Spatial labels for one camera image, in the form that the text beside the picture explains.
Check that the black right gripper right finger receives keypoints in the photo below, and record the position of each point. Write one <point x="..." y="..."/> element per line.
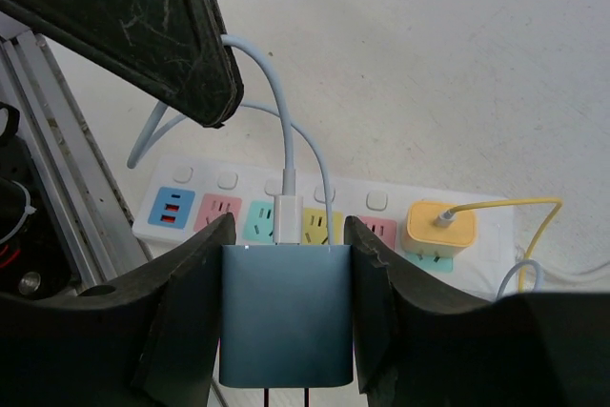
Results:
<point x="422" y="342"/>

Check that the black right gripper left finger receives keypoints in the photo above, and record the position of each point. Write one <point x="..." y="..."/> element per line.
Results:
<point x="146" y="338"/>

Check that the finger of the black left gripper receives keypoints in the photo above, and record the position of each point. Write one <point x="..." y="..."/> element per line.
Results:
<point x="170" y="49"/>

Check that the yellow charger plug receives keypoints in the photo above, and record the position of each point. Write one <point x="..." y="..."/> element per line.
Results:
<point x="429" y="230"/>

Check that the blue charger plug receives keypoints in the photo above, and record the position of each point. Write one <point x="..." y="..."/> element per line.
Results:
<point x="286" y="317"/>

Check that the white colourful power strip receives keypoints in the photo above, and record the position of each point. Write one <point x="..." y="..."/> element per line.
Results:
<point x="186" y="194"/>

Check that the aluminium rail frame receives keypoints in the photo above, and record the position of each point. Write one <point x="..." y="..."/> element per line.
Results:
<point x="94" y="220"/>

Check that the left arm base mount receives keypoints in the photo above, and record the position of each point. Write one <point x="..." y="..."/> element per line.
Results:
<point x="34" y="262"/>

